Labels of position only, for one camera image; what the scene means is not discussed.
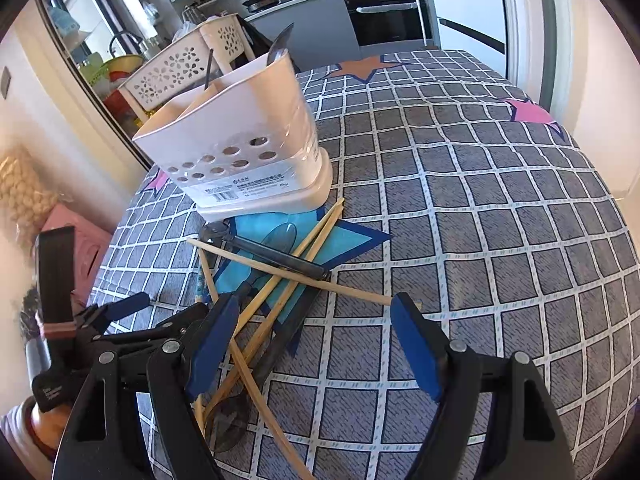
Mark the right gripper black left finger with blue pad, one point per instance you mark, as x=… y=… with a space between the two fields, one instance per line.
x=174 y=363

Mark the grey checked tablecloth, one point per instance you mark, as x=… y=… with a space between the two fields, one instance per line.
x=458 y=190

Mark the wooden chopstick crossing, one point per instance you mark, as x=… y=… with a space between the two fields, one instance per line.
x=301 y=259

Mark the white utensil holder caddy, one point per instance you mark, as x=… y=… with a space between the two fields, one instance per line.
x=245 y=144

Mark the pink box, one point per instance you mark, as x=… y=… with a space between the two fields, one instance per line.
x=91 y=243

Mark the dark metal chopstick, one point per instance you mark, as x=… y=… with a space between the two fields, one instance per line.
x=208 y=71

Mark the white perforated plastic basket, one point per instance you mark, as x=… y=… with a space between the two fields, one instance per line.
x=182 y=65

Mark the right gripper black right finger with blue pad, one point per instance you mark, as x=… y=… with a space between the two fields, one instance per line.
x=524 y=436

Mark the black built-in oven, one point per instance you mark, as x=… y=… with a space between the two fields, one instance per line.
x=384 y=21

